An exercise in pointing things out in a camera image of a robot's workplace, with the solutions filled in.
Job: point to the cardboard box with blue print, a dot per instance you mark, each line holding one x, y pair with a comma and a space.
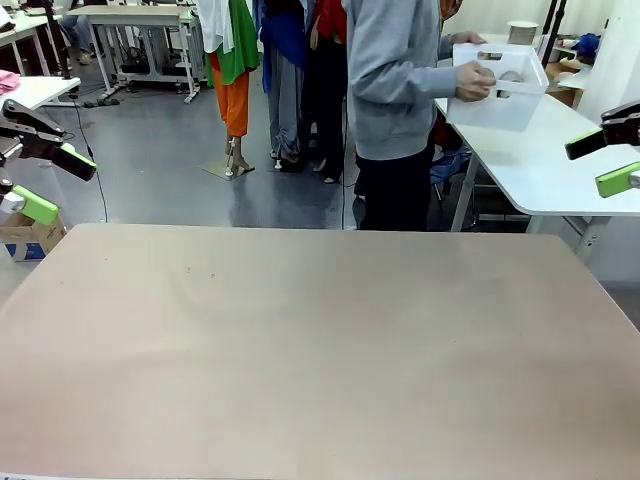
35, 240

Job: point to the person's right forearm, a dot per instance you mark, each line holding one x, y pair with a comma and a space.
425, 82

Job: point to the grey cylinder roll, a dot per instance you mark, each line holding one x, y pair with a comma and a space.
522, 32

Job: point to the white desk with pink cloth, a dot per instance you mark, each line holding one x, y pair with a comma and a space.
40, 90

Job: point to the black pole stand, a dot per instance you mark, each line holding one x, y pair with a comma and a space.
57, 45

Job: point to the mannequin in blue and grey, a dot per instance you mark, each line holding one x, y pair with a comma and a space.
285, 75

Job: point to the person's left hand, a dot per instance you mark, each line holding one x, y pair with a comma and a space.
467, 38

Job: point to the white plastic basket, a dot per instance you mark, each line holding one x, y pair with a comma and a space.
495, 112

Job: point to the white side table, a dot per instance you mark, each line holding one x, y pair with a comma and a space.
540, 170

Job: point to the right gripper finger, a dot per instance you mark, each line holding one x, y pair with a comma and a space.
617, 180
585, 145

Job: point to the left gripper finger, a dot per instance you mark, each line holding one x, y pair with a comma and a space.
37, 207
72, 162

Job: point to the mannequin in green and orange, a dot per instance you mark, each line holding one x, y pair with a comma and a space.
235, 50

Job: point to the grey metal workbench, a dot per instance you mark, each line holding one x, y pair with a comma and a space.
140, 15

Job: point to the person's right hand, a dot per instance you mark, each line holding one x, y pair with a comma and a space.
475, 82

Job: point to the black tripod stand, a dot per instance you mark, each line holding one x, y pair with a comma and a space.
550, 30

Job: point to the person in grey hoodie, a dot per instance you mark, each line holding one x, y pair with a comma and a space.
390, 100

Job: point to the blue cloth under table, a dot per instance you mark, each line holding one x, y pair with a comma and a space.
450, 165

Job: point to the pink cloth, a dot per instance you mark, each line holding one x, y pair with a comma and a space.
7, 81

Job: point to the blue cloth on shelf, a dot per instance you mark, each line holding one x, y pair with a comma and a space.
586, 44

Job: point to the seated person in background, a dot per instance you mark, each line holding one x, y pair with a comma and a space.
80, 35

